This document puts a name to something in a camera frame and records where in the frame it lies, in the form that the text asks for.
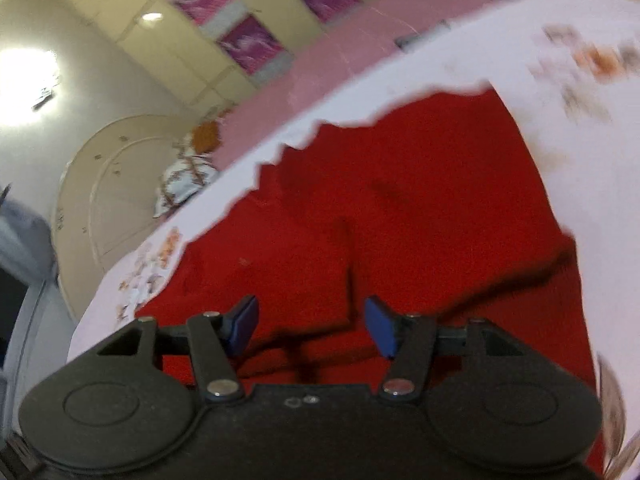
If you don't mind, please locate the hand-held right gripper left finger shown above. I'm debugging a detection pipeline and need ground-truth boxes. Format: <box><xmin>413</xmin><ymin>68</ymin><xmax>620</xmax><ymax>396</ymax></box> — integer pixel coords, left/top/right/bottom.
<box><xmin>95</xmin><ymin>295</ymin><xmax>261</xmax><ymax>404</ymax></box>

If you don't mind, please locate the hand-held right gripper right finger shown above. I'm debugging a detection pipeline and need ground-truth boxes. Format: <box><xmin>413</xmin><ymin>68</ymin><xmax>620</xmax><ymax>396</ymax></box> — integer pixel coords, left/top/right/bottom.
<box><xmin>364</xmin><ymin>296</ymin><xmax>538</xmax><ymax>404</ymax></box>

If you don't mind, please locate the red knitted sweater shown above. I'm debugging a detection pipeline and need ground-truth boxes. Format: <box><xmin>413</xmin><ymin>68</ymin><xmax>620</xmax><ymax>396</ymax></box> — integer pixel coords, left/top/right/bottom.
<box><xmin>135</xmin><ymin>80</ymin><xmax>606</xmax><ymax>480</ymax></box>

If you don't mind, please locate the floral patterned pillow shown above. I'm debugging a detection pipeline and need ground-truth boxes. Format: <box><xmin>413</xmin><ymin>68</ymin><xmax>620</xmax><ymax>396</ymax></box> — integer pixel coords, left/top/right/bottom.
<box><xmin>152</xmin><ymin>132</ymin><xmax>222</xmax><ymax>219</ymax></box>

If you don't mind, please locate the cream bed headboard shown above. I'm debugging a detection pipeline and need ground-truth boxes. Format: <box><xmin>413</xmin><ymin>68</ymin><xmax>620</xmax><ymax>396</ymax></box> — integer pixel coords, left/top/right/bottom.
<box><xmin>50</xmin><ymin>114</ymin><xmax>202</xmax><ymax>322</ymax></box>

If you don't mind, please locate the grey cloth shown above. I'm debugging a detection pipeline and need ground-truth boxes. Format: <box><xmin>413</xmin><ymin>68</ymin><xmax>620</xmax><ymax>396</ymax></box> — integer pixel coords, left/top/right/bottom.
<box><xmin>0</xmin><ymin>184</ymin><xmax>57</xmax><ymax>286</ymax></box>

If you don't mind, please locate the pink bed sheet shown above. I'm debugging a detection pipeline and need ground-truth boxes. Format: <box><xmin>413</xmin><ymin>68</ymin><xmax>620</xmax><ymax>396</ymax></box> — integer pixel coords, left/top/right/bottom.
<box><xmin>210</xmin><ymin>0</ymin><xmax>506</xmax><ymax>171</ymax></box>

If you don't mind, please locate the pink floral blanket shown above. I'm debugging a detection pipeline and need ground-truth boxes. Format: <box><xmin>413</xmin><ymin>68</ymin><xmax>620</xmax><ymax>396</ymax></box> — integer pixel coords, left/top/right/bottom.
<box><xmin>67</xmin><ymin>0</ymin><xmax>640</xmax><ymax>480</ymax></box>

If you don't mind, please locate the ceiling lamp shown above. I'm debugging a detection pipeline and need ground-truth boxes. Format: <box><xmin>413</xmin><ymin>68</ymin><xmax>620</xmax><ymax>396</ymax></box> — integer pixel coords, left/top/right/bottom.
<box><xmin>0</xmin><ymin>47</ymin><xmax>63</xmax><ymax>128</ymax></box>

